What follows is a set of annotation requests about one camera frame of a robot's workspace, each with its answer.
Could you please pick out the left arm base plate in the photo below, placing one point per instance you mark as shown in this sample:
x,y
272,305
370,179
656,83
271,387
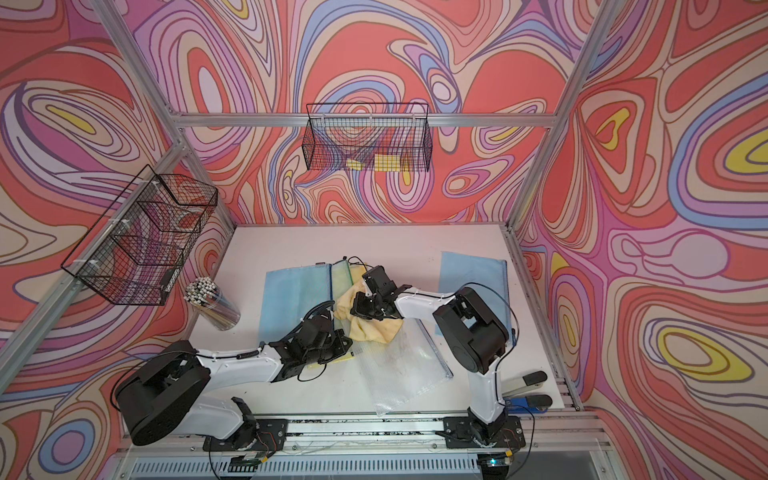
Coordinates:
x,y
260,435

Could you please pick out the yellow sponge in basket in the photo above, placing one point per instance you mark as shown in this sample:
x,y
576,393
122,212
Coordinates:
x,y
376,163

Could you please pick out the yellow wiping cloth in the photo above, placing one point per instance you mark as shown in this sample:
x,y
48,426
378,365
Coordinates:
x,y
358,328

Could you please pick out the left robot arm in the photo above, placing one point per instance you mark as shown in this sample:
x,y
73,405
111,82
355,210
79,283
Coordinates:
x,y
172,393

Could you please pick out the black wire basket left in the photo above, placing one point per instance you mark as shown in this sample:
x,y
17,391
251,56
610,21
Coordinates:
x,y
135,251

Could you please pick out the green zip document bag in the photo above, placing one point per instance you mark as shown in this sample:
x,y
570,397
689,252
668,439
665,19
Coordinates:
x,y
341,278

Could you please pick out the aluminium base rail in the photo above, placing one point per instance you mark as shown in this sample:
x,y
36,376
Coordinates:
x,y
557,445

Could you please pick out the light blue mesh document bag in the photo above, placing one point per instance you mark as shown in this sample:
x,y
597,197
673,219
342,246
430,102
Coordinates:
x,y
487,276

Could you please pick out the yellow document bag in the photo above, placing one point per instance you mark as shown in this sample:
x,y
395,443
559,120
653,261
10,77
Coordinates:
x,y
348,356

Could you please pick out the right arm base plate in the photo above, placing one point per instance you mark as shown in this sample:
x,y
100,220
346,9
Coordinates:
x,y
464,432

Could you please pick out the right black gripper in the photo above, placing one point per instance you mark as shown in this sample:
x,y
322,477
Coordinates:
x,y
359,310

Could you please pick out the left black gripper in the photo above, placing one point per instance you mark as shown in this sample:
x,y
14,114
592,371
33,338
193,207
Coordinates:
x,y
338,336

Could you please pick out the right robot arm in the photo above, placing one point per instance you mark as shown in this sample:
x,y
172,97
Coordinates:
x,y
475,336

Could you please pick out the black wire basket back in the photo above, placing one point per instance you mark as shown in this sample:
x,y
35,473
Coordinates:
x,y
337,131

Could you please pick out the clear pencil holder cup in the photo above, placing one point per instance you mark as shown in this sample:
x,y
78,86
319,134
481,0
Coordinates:
x,y
207,297

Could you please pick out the black wire basket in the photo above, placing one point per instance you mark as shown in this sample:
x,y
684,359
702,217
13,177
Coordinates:
x,y
337,131
135,251

